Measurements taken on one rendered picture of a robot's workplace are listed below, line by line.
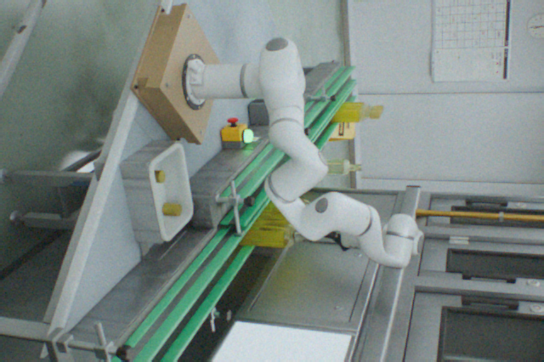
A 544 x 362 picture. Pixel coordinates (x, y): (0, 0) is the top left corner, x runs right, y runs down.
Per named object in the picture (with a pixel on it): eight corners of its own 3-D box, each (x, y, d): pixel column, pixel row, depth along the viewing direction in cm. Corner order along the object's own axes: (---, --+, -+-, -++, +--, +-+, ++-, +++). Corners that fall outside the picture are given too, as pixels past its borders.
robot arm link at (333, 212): (359, 170, 144) (318, 198, 152) (299, 142, 131) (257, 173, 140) (373, 226, 135) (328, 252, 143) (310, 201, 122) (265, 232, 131)
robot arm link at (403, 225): (406, 250, 144) (414, 213, 146) (367, 242, 150) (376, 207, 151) (422, 259, 157) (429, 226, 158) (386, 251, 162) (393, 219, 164)
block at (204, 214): (191, 229, 165) (213, 230, 163) (186, 199, 161) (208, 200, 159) (196, 223, 168) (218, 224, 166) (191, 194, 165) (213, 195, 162)
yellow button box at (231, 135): (222, 148, 199) (241, 149, 197) (218, 127, 196) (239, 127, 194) (229, 141, 205) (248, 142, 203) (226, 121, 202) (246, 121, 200)
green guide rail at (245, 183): (217, 202, 164) (242, 203, 162) (216, 199, 164) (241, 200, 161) (342, 67, 316) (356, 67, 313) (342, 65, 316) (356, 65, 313)
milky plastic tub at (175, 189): (136, 243, 149) (166, 245, 146) (119, 163, 140) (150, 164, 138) (167, 213, 164) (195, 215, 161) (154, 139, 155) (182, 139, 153)
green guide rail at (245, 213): (220, 224, 167) (246, 226, 164) (219, 222, 167) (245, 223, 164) (342, 81, 319) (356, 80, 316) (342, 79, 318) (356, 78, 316)
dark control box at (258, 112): (249, 124, 223) (269, 124, 220) (246, 104, 220) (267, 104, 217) (256, 117, 230) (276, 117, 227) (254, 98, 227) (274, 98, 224)
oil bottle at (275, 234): (226, 244, 173) (294, 249, 166) (224, 228, 171) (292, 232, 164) (233, 235, 178) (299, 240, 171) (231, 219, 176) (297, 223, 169)
